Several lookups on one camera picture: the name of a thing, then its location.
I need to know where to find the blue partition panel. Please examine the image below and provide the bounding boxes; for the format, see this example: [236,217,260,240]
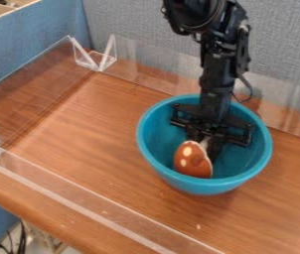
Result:
[0,0,90,79]

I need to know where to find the clear acrylic barrier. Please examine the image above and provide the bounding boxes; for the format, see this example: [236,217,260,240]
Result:
[0,147,225,254]
[103,35,300,137]
[0,35,97,147]

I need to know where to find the clear acrylic left barrier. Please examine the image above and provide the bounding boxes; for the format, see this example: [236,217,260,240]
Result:
[0,35,97,147]

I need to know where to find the blue plastic bowl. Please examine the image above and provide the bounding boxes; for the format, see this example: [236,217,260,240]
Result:
[136,93,275,196]

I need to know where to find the black cables under table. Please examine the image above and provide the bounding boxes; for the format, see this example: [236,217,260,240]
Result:
[0,220,30,254]

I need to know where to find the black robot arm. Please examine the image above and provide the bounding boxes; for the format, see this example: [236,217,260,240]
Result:
[161,0,252,159]

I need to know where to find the clear acrylic back barrier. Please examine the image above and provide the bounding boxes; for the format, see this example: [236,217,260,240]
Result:
[103,35,300,137]

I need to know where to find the brown white toy mushroom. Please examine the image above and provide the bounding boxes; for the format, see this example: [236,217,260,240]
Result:
[173,140,213,179]

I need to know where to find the clear acrylic front barrier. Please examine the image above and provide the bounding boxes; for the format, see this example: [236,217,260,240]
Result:
[0,147,225,254]

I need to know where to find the clear acrylic corner bracket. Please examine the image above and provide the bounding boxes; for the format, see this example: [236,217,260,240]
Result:
[70,35,118,72]

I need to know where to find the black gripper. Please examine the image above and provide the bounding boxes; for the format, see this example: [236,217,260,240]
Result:
[169,103,255,164]

